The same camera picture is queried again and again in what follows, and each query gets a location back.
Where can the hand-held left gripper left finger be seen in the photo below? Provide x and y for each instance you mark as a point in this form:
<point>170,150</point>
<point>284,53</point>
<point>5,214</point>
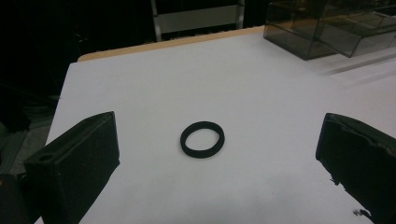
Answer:
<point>74,168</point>

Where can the white metal frame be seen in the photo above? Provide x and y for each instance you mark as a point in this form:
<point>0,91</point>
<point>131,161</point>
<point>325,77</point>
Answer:
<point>199,18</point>

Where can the smoky clear plastic box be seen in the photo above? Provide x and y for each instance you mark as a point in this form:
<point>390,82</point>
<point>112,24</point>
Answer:
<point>314,34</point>

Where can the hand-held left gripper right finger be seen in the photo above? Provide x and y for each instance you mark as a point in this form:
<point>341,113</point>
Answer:
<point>361,158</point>

